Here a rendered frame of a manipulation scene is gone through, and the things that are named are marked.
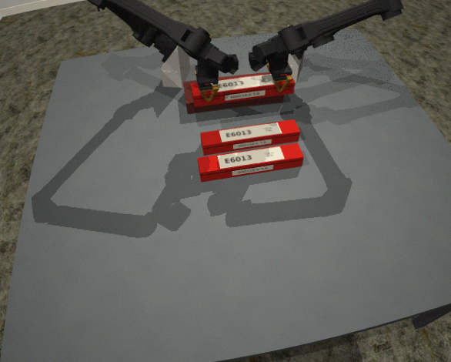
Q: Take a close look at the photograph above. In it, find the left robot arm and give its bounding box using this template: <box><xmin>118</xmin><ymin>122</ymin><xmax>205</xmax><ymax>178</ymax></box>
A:
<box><xmin>249</xmin><ymin>0</ymin><xmax>403</xmax><ymax>72</ymax></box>

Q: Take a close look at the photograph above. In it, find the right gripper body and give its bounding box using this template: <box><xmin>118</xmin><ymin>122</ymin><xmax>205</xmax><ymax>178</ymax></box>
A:
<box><xmin>195</xmin><ymin>62</ymin><xmax>219</xmax><ymax>91</ymax></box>

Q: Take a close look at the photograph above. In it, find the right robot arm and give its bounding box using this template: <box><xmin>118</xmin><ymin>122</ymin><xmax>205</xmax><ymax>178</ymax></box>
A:
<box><xmin>88</xmin><ymin>0</ymin><xmax>239</xmax><ymax>79</ymax></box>

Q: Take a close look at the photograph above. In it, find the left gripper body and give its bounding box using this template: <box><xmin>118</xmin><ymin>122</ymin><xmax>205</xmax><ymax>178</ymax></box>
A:
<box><xmin>269</xmin><ymin>55</ymin><xmax>292</xmax><ymax>81</ymax></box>

